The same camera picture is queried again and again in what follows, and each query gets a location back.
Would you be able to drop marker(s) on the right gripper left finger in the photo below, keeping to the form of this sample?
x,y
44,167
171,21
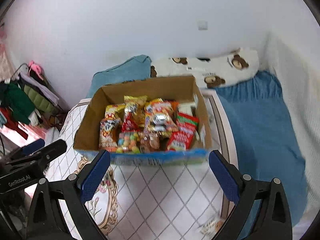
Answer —
x,y
46,220

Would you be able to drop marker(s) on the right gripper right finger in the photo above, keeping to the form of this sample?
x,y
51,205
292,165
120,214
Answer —
x,y
272,220

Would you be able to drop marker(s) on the clear bear biscuit bag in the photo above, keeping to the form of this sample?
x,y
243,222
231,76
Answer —
x,y
210,228

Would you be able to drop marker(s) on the colourful candy ball bag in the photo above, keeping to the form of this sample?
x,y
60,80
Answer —
x,y
128,142

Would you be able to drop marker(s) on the orange panda snack bag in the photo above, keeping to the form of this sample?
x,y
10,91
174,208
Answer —
x,y
161,118
108,134

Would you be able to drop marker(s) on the small red candy packet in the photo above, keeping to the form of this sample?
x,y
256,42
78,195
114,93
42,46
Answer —
x,y
129,124

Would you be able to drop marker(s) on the brown cake packet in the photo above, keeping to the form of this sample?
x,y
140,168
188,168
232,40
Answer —
x,y
149,142

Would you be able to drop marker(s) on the yellow rice cracker bag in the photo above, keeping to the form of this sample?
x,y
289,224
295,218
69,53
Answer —
x,y
136,104

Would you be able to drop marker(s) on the Sedaap instant noodle packet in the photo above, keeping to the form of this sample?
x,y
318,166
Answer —
x,y
148,112

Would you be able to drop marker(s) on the red white snack packet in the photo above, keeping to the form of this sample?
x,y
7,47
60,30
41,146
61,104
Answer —
x,y
182,139

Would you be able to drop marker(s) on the yellow panda snack bag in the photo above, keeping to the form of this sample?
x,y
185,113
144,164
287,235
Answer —
x,y
112,111

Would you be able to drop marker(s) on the white wafer packet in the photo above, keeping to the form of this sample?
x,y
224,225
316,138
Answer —
x,y
187,108

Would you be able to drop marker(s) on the clothes rack with clothes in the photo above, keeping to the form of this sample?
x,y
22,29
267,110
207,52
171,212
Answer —
x,y
28,102

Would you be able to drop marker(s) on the blue bed sheet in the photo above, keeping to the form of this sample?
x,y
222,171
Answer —
x,y
265,141

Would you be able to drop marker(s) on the white floral quilt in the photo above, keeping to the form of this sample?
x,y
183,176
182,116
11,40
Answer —
x,y
154,202

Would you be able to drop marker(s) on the teal pillow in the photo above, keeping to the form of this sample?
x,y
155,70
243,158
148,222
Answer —
x,y
135,68

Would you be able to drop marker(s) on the cardboard milk box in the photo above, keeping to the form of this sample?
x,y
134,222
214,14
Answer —
x,y
174,89

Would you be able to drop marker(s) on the bear print pillow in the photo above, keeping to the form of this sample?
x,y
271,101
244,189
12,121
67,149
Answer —
x,y
226,70

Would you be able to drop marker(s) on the white knitted blanket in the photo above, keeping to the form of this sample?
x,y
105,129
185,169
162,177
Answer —
x,y
300,85

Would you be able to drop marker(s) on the white remote on pillow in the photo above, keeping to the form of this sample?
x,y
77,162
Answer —
x,y
196,69

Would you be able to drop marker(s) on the white wall switch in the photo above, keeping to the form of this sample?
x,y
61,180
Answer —
x,y
202,25

